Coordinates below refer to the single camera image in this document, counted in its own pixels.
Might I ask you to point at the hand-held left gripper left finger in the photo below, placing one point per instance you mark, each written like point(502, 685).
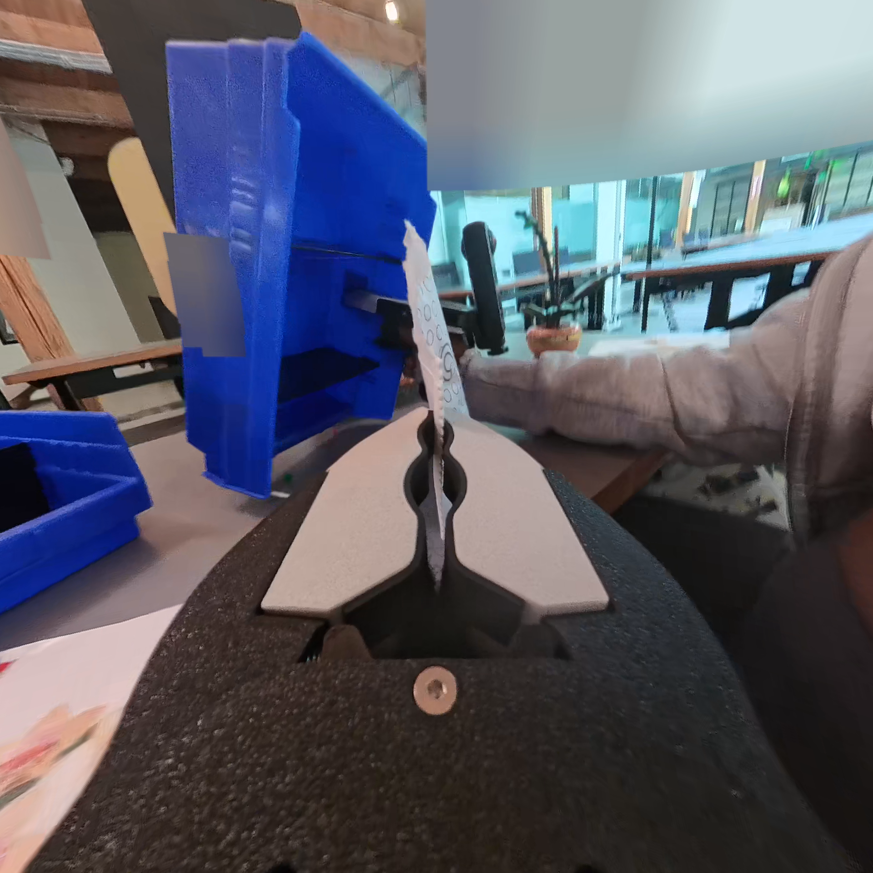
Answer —
point(354, 532)

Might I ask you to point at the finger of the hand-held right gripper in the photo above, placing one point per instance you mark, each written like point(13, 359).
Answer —
point(368, 301)

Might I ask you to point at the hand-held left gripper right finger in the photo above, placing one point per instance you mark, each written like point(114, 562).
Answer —
point(525, 532)

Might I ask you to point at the white patterned sachet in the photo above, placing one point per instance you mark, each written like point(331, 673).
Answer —
point(429, 320)

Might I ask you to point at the blue plastic bin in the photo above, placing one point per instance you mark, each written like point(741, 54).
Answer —
point(327, 170)
point(88, 498)

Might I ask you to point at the person's right forearm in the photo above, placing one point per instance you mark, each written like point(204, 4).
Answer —
point(614, 395)

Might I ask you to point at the grey desk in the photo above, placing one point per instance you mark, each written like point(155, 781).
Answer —
point(184, 539)

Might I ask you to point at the potted plant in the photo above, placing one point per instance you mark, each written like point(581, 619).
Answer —
point(556, 334)

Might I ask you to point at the pale wooden board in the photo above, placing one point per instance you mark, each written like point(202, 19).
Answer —
point(140, 204)

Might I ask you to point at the long dark background table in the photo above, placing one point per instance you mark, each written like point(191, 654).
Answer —
point(750, 256)

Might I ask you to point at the wooden background table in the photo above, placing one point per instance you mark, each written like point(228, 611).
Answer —
point(102, 358)

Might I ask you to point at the black panel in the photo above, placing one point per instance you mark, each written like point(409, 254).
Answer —
point(136, 82)

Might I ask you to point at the person's torso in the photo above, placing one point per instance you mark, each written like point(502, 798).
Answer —
point(832, 443)

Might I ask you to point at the white floral printed card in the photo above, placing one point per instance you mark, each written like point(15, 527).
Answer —
point(61, 682)

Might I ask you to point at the metal ceiling pipe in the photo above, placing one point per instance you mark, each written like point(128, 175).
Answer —
point(54, 54)

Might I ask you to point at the wooden post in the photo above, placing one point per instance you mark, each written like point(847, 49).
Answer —
point(34, 307)

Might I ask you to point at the framed wall picture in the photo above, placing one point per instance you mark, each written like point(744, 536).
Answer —
point(7, 327)

